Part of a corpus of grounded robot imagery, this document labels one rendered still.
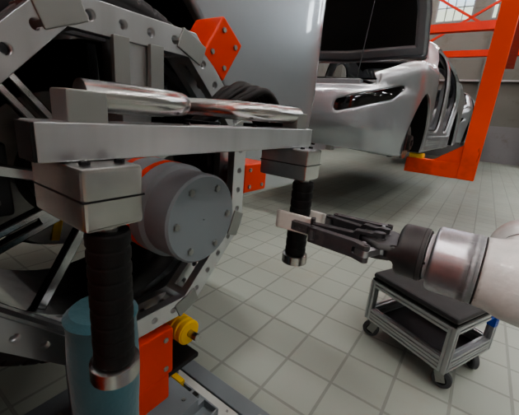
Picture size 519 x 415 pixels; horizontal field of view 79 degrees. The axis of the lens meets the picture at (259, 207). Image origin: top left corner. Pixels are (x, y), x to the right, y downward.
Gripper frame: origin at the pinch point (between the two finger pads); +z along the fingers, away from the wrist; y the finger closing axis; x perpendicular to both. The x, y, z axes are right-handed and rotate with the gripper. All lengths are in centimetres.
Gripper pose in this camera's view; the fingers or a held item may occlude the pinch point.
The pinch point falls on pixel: (300, 219)
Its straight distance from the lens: 55.3
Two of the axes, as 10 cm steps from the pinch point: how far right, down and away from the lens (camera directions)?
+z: -8.0, -2.3, 5.5
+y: 5.9, -1.8, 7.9
